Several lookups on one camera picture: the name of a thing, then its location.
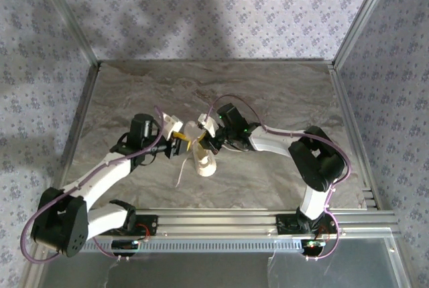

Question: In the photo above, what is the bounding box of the aluminium right side rail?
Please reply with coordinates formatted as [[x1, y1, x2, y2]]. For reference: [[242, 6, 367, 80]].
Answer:
[[329, 62, 383, 211]]

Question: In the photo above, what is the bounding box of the grey slotted cable duct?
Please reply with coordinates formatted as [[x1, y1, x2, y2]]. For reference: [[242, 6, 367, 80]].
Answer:
[[80, 238, 304, 253]]

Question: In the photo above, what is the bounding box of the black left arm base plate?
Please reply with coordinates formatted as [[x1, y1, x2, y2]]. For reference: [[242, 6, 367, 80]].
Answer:
[[113, 214, 159, 236]]

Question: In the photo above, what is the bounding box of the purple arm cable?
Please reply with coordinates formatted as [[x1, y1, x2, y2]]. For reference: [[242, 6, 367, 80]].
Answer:
[[20, 105, 168, 263], [207, 94, 353, 263]]

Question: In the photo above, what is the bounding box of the aluminium base frame rail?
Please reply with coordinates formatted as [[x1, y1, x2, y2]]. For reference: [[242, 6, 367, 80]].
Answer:
[[36, 210, 400, 236]]

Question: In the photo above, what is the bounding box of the aluminium corner post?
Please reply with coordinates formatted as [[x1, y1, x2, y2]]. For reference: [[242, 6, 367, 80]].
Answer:
[[33, 0, 102, 68], [332, 0, 400, 68]]

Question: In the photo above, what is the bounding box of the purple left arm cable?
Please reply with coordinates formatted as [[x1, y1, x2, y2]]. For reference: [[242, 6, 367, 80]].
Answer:
[[20, 105, 168, 263]]

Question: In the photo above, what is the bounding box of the circuit board green light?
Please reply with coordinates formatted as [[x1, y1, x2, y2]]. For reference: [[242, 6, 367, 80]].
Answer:
[[300, 239, 328, 256], [111, 239, 141, 257]]

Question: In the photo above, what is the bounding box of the red base wire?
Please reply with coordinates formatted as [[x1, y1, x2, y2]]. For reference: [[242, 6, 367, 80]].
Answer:
[[137, 223, 152, 240], [316, 225, 332, 241]]

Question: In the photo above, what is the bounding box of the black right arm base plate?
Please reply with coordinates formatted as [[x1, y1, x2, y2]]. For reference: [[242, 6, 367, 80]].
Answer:
[[275, 213, 338, 235]]

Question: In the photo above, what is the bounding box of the aluminium rear frame rail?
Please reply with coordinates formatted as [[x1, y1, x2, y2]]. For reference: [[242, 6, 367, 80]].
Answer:
[[99, 58, 336, 65]]

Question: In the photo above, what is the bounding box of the aluminium left corner post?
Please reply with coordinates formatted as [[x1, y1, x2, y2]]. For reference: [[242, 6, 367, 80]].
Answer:
[[33, 0, 102, 68]]

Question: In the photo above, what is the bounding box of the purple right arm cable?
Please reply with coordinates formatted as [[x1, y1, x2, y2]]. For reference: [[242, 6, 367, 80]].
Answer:
[[207, 94, 353, 263]]

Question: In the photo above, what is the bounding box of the aluminium left side rail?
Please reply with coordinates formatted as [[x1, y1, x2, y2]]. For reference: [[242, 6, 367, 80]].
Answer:
[[42, 62, 102, 212]]

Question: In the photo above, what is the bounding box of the grey metal sheet panel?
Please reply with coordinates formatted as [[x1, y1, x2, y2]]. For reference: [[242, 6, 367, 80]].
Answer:
[[33, 249, 408, 288]]

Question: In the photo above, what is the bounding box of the left circuit board green light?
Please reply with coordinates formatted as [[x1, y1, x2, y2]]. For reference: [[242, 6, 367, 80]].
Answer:
[[111, 239, 141, 257]]

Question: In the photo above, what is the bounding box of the red left base wire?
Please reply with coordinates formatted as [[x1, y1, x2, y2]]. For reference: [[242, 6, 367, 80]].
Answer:
[[137, 223, 152, 240]]

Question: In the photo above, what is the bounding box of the red right base wire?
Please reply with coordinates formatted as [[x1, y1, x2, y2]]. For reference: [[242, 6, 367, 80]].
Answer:
[[316, 225, 332, 241]]

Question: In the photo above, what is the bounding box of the white sneaker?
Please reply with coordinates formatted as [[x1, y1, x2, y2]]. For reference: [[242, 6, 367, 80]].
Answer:
[[185, 120, 218, 177]]

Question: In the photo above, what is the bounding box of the right circuit board green light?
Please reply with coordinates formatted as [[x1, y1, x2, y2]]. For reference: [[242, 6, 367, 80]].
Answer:
[[300, 239, 328, 256]]

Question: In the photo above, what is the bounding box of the aluminium right corner post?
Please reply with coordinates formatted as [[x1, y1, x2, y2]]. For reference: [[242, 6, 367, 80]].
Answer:
[[332, 0, 400, 68]]

